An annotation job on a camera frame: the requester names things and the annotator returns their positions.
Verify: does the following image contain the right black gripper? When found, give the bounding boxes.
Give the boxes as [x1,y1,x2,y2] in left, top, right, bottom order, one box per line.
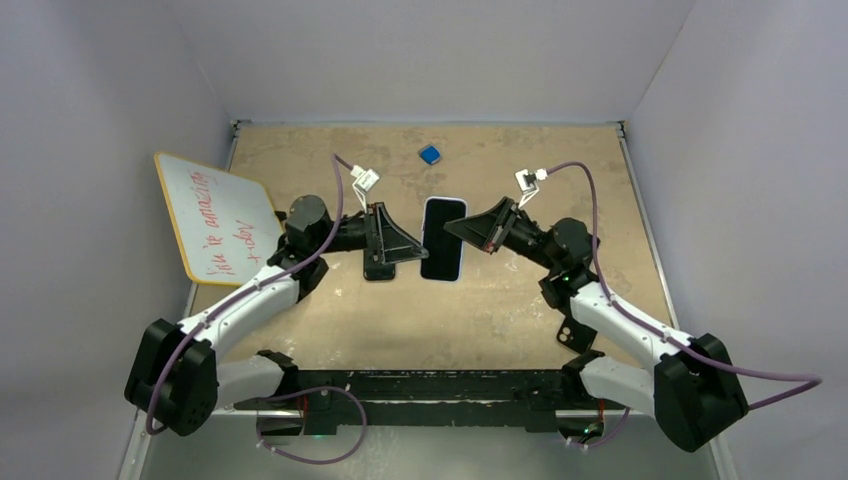
[445,197,560,271]

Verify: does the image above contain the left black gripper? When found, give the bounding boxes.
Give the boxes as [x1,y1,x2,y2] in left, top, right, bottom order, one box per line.
[314,203,428,266]

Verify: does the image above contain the black phone with camera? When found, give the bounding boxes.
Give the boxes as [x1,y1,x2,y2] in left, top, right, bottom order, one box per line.
[363,252,396,282]

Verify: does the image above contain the light blue phone case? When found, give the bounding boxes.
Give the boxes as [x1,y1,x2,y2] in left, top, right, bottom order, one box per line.
[419,196,469,284]

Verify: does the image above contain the black phone case edge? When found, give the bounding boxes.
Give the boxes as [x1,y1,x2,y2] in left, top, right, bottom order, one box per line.
[557,316,597,354]

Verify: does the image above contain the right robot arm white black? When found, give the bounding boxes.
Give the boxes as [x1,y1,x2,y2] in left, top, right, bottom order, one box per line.
[444,198,750,452]

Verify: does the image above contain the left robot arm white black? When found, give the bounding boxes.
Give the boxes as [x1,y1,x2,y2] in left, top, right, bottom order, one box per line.
[124,195,429,436]

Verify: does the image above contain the blue eraser block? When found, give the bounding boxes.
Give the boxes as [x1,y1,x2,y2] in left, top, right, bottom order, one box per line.
[418,145,442,165]

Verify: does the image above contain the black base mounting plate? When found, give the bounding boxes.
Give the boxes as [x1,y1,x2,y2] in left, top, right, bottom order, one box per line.
[235,369,618,440]

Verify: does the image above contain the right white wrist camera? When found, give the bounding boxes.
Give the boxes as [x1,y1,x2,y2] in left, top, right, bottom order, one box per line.
[514,169,548,209]

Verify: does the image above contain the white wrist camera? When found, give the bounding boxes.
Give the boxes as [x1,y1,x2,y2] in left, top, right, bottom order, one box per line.
[514,169,548,209]
[350,165,380,210]

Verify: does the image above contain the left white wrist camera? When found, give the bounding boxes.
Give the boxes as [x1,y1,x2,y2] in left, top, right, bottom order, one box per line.
[350,165,380,210]

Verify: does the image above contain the white whiteboard yellow frame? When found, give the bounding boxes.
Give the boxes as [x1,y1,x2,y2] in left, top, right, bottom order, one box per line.
[154,152,282,286]

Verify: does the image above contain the aluminium frame rail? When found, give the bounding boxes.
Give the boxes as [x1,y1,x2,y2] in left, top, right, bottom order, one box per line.
[119,410,739,479]

